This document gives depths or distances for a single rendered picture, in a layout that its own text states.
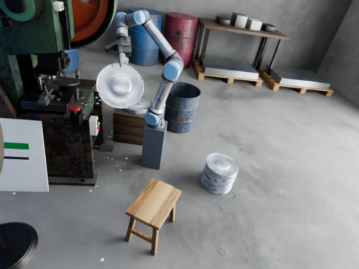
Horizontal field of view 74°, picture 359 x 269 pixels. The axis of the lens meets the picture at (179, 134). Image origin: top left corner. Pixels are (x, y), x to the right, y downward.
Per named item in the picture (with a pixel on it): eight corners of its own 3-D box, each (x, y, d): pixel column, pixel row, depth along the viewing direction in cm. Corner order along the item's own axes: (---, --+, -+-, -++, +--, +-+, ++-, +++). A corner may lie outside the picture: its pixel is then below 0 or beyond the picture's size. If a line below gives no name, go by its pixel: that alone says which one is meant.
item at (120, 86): (150, 99, 156) (150, 99, 155) (107, 115, 150) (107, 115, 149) (133, 57, 153) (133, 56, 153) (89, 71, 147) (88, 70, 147)
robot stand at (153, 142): (162, 158, 243) (167, 120, 217) (159, 169, 228) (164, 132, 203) (145, 155, 243) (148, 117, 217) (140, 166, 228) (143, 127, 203)
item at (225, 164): (207, 151, 225) (207, 150, 225) (237, 157, 225) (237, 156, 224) (205, 172, 201) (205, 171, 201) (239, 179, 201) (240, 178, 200)
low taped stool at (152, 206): (154, 257, 161) (159, 228, 142) (124, 241, 167) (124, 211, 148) (175, 219, 188) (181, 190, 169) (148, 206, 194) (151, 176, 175)
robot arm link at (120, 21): (124, 9, 151) (112, 13, 154) (124, 25, 150) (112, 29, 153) (130, 16, 159) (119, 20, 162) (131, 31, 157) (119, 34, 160)
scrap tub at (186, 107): (190, 117, 318) (197, 83, 291) (195, 135, 284) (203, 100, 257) (159, 114, 311) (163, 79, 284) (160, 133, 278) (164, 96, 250)
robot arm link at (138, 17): (144, 8, 155) (130, 13, 158) (138, 10, 146) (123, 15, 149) (148, 21, 159) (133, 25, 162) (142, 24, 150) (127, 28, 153)
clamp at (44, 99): (55, 94, 176) (53, 81, 170) (47, 105, 162) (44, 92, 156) (46, 93, 175) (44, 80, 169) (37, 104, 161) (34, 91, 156)
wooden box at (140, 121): (155, 127, 286) (157, 101, 266) (150, 146, 255) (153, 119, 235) (121, 122, 284) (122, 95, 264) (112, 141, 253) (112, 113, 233)
